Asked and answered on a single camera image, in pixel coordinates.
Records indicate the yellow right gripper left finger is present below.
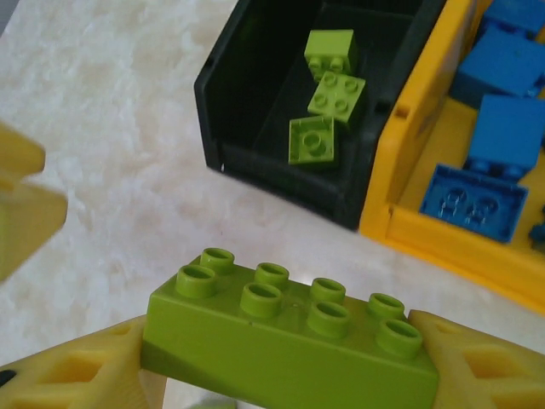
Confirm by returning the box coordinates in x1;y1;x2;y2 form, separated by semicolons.
0;317;168;409

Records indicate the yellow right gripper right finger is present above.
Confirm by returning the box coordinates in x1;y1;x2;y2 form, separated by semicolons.
407;308;545;409

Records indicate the lime two-by-four lego brick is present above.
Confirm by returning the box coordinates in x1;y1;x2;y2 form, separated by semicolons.
141;247;440;409

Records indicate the blue two-by-two lego brick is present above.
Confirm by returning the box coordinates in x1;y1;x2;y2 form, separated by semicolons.
463;93;545;181
483;0;545;39
450;25;545;107

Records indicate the yellow plastic bin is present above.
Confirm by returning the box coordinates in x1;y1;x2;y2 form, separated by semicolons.
359;0;545;314

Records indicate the blue two-by-four lego brick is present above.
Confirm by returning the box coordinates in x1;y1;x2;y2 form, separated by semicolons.
419;164;530;244

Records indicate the black plastic bin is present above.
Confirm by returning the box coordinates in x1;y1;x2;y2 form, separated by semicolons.
193;0;448;231

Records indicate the lime two-by-two lego brick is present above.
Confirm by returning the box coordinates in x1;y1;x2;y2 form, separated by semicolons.
304;28;358;83
288;115;340;171
307;70;367;129

